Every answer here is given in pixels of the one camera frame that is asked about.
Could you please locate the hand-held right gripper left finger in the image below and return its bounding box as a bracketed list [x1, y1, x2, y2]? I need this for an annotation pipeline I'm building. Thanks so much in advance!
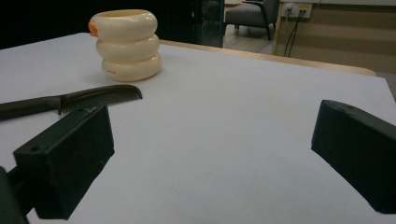
[12, 103, 116, 220]

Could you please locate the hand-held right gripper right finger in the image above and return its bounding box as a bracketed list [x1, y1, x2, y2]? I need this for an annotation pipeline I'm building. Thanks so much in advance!
[310, 99, 396, 215]

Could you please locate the black comb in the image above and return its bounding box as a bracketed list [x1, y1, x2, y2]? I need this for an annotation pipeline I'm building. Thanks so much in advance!
[0, 84, 144, 121]

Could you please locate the cream ringed cup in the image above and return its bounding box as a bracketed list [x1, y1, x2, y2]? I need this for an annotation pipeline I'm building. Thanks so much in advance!
[87, 8, 163, 83]

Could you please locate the grey armchair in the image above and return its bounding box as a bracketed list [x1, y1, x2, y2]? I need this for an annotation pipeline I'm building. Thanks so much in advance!
[223, 0, 281, 41]

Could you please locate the dark cabinet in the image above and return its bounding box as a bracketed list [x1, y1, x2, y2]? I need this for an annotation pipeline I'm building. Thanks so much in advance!
[162, 0, 225, 49]

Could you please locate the black cable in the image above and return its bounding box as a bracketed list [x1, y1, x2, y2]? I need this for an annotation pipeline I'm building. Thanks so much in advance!
[283, 10, 307, 58]

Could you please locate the wall socket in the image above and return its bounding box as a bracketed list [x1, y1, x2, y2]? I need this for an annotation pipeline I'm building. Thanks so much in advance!
[282, 2, 313, 19]

